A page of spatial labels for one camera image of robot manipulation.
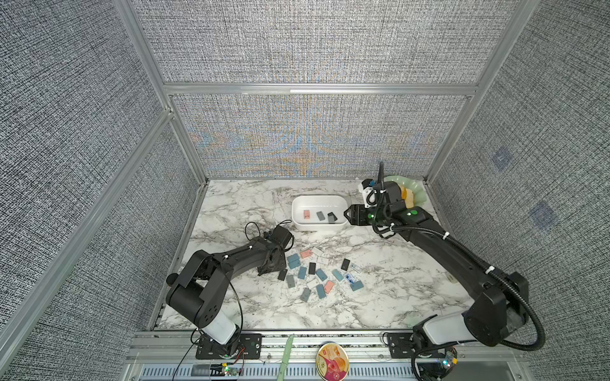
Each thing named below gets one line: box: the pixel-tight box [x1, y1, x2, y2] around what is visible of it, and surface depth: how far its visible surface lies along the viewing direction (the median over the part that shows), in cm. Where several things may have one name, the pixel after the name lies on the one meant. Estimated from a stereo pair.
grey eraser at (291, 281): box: [285, 274, 296, 289], surface depth 90 cm
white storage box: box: [291, 195, 349, 231], surface depth 108 cm
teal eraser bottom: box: [316, 284, 327, 300], surface depth 85 cm
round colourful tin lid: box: [316, 342, 350, 381], surface depth 69 cm
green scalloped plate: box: [383, 175, 427, 208], surface depth 112 cm
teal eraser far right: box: [349, 280, 365, 292], surface depth 87 cm
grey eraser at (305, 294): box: [299, 287, 312, 303], surface depth 86 cm
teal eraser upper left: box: [286, 253, 302, 270], surface depth 94 cm
